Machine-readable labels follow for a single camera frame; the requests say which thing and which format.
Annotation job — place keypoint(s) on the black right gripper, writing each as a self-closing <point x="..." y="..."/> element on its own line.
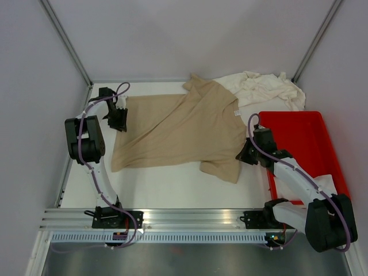
<point x="242" y="156"/>

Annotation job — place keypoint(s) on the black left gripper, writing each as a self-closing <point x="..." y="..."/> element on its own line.
<point x="121" y="125"/>

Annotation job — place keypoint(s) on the beige t shirt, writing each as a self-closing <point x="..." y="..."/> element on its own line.
<point x="202" y="126"/>

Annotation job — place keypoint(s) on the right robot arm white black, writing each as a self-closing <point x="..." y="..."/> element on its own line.
<point x="327" y="219"/>

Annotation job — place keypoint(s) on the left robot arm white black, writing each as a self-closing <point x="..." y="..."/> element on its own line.
<point x="86" y="144"/>

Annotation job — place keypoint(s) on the red plastic bin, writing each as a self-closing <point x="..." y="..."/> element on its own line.
<point x="305" y="136"/>

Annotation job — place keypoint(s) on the cream white t shirt pile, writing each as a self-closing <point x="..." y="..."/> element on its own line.
<point x="255" y="88"/>

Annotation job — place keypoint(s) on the white folded cloth in bin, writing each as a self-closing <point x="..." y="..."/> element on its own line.
<point x="324" y="181"/>

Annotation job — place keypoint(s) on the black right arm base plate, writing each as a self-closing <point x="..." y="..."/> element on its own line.
<point x="259" y="219"/>

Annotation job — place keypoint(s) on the right aluminium frame post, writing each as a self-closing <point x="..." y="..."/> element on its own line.
<point x="322" y="30"/>

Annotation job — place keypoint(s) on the aluminium frame post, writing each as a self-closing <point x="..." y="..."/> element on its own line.
<point x="322" y="30"/>
<point x="58" y="27"/>

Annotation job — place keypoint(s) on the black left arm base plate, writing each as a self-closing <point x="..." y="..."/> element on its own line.
<point x="118" y="221"/>

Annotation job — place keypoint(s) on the left aluminium frame post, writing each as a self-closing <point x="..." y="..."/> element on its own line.
<point x="58" y="27"/>

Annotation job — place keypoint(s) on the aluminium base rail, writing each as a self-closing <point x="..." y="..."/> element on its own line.
<point x="165" y="220"/>

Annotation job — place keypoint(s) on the white slotted cable duct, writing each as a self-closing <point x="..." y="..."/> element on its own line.
<point x="161" y="237"/>

